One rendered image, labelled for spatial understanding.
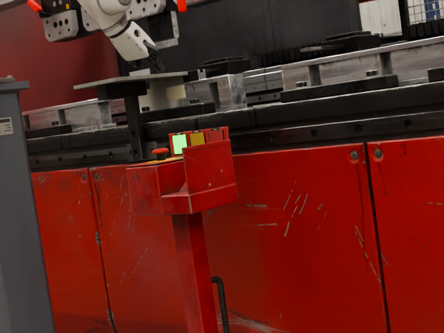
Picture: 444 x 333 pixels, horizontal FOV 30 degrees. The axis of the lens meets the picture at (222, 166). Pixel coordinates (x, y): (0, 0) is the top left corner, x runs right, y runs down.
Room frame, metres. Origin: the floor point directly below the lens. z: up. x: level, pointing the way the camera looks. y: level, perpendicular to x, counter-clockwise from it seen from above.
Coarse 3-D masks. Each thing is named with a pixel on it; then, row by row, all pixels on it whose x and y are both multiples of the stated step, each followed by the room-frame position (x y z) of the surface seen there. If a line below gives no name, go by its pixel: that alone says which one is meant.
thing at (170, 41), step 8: (152, 16) 2.41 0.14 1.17; (160, 16) 2.39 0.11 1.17; (168, 16) 2.36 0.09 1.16; (152, 24) 2.41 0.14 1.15; (160, 24) 2.39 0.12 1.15; (168, 24) 2.37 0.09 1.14; (176, 24) 2.37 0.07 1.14; (152, 32) 2.42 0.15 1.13; (160, 32) 2.39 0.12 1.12; (168, 32) 2.37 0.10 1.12; (176, 32) 2.37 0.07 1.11; (152, 40) 2.42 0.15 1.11; (160, 40) 2.40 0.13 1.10; (168, 40) 2.39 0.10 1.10; (176, 40) 2.36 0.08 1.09; (160, 48) 2.41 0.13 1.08
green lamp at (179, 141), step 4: (172, 136) 2.06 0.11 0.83; (176, 136) 2.05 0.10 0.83; (180, 136) 2.04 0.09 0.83; (184, 136) 2.03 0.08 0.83; (176, 140) 2.05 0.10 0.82; (180, 140) 2.04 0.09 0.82; (184, 140) 2.03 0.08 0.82; (176, 144) 2.05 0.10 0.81; (180, 144) 2.04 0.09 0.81; (184, 144) 2.03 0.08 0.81; (176, 148) 2.05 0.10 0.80; (180, 148) 2.04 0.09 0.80; (176, 152) 2.05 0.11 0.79; (180, 152) 2.04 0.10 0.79
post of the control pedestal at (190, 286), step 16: (176, 224) 1.93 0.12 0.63; (192, 224) 1.92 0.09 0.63; (176, 240) 1.94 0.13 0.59; (192, 240) 1.92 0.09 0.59; (192, 256) 1.91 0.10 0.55; (192, 272) 1.91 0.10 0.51; (208, 272) 1.94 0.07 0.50; (192, 288) 1.92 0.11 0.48; (208, 288) 1.94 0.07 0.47; (192, 304) 1.92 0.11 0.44; (208, 304) 1.93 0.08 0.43; (192, 320) 1.93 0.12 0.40; (208, 320) 1.93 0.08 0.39
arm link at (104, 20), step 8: (80, 0) 2.21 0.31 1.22; (88, 0) 2.20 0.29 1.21; (96, 0) 2.19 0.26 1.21; (88, 8) 2.22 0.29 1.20; (96, 8) 2.21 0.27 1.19; (96, 16) 2.23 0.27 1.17; (104, 16) 2.22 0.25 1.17; (112, 16) 2.23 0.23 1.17; (120, 16) 2.25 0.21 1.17; (104, 24) 2.24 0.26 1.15; (112, 24) 2.24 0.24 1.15
